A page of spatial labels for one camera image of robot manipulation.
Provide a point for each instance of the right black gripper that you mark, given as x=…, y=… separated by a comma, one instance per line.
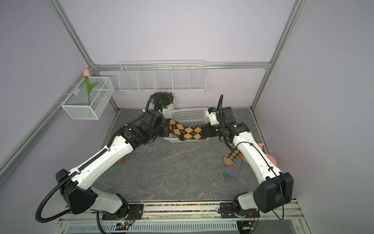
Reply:
x=209, y=130

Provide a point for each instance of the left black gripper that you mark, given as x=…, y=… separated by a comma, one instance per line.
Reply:
x=166, y=127

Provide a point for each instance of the dark brown argyle sock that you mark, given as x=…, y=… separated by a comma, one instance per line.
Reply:
x=194, y=133
x=178, y=128

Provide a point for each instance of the white plastic perforated basket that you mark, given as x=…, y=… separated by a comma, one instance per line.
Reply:
x=190, y=117

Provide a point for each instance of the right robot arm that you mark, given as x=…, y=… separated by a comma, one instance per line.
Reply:
x=275, y=187

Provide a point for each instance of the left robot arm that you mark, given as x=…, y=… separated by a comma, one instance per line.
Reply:
x=76, y=185

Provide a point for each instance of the potted green plant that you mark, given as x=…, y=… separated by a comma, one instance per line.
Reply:
x=162, y=100

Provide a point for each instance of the pink watering can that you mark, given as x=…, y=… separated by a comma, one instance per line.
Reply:
x=261, y=145

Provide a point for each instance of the pink artificial tulip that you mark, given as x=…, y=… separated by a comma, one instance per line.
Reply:
x=89, y=86

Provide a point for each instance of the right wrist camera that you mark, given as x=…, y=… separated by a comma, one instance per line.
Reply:
x=211, y=113

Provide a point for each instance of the white wire wall shelf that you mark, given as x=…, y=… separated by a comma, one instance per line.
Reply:
x=162, y=76

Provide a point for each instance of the white mesh wall box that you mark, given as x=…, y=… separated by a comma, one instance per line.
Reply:
x=76, y=104

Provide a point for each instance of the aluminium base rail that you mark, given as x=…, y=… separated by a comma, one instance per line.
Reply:
x=212, y=210

